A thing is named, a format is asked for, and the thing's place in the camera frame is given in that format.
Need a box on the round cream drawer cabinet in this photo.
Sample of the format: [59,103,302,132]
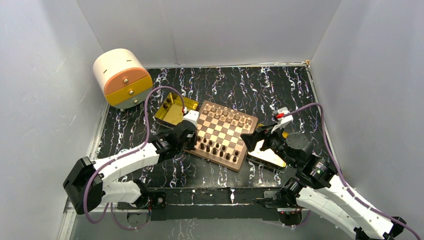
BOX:
[92,48,153,112]

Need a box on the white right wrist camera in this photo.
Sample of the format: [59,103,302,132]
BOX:
[271,107,294,133]

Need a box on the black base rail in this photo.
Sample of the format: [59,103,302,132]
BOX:
[116,187,314,222]

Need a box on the gold tin box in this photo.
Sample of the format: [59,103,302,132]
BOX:
[154,92,183,129]

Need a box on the gold tin lid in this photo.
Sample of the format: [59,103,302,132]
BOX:
[246,140,287,170]

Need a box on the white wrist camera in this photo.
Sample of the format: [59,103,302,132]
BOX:
[182,107,200,127]
[271,107,294,133]

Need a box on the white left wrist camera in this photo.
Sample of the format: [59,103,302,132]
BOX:
[182,107,200,127]

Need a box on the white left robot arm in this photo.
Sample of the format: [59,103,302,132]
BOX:
[63,119,197,215]

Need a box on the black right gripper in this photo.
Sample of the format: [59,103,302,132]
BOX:
[239,121,297,169]

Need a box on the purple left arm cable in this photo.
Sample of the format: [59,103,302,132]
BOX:
[82,86,187,232]

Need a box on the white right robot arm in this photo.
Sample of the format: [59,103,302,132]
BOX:
[241,126,406,240]

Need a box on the wooden chess board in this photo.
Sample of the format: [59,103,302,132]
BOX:
[189,100,258,172]

